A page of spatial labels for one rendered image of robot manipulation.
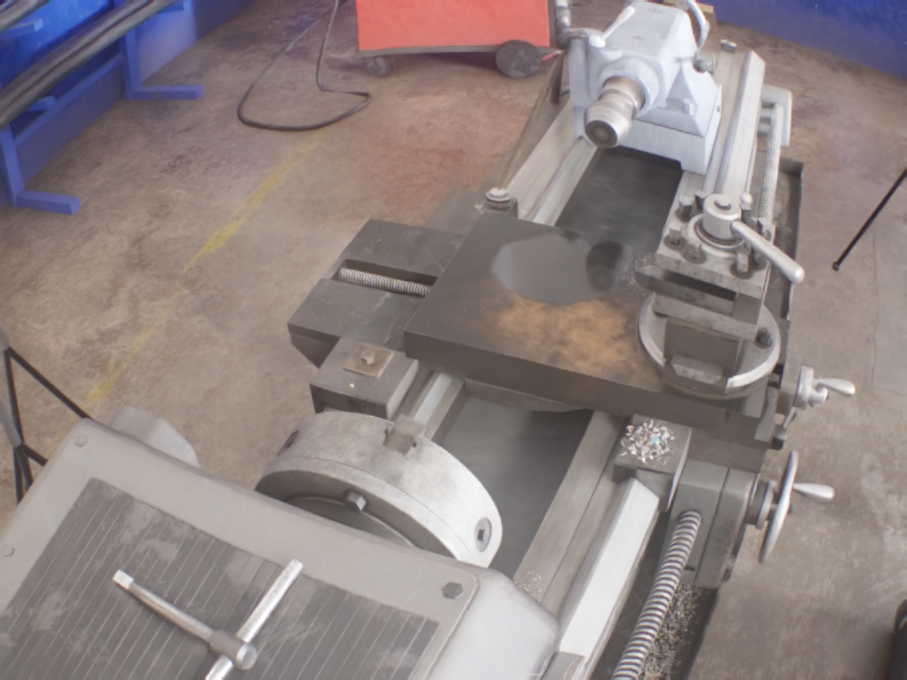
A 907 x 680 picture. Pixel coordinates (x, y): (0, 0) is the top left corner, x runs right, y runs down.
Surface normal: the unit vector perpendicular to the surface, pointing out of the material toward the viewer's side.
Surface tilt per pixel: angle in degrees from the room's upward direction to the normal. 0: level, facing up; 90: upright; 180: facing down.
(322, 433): 22
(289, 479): 90
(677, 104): 0
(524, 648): 45
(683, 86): 90
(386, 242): 0
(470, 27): 90
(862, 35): 90
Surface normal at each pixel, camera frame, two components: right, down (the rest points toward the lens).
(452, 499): 0.65, -0.32
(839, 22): -0.39, 0.64
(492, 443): -0.17, -0.48
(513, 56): -0.05, 0.68
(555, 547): -0.05, -0.73
